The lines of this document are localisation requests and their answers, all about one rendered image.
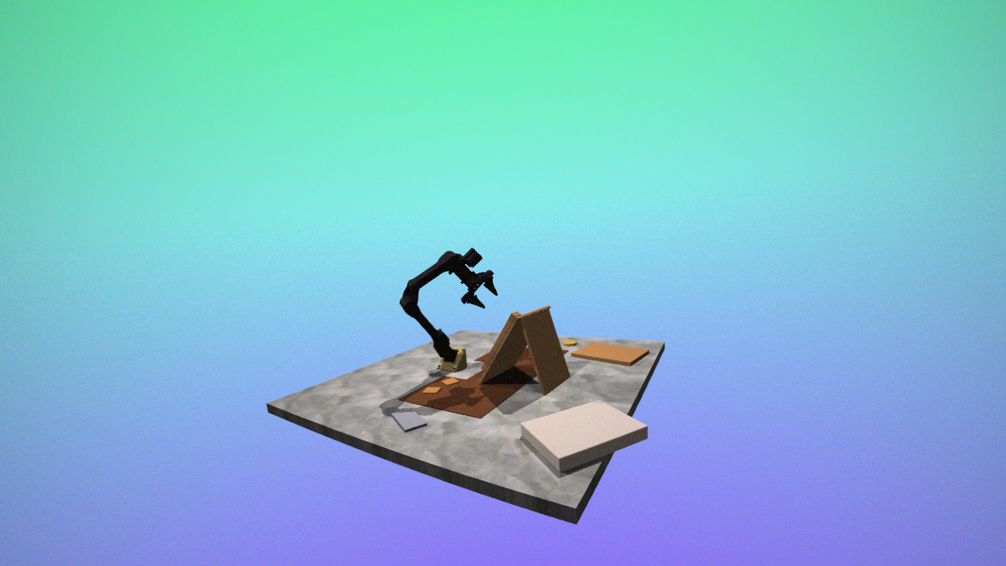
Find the grey flat square tile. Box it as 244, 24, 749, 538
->
391, 408, 427, 432

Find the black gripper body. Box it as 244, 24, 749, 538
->
461, 270, 494, 304

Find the tan flat rectangular card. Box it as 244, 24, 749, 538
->
571, 343, 650, 366

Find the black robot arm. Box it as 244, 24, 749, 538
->
399, 248, 483, 362

